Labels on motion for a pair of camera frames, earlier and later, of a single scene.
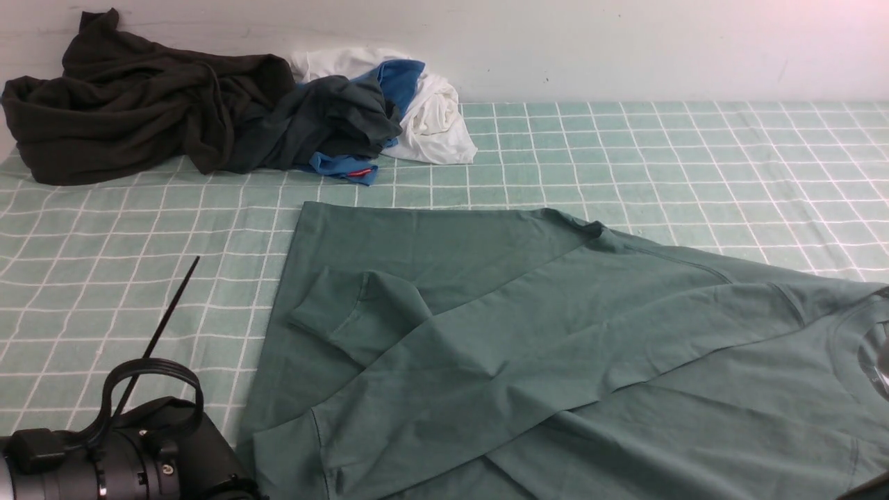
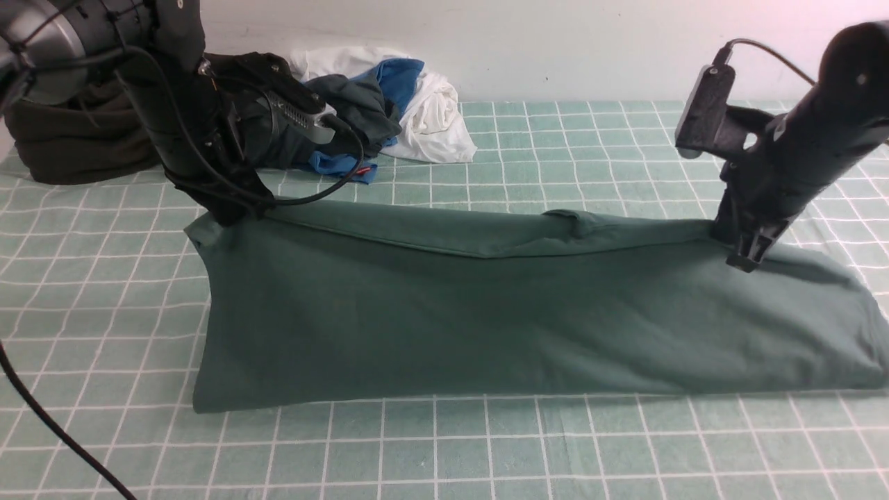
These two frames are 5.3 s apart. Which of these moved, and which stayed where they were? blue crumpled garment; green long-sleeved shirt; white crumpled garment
Moved: green long-sleeved shirt
Stayed: white crumpled garment; blue crumpled garment
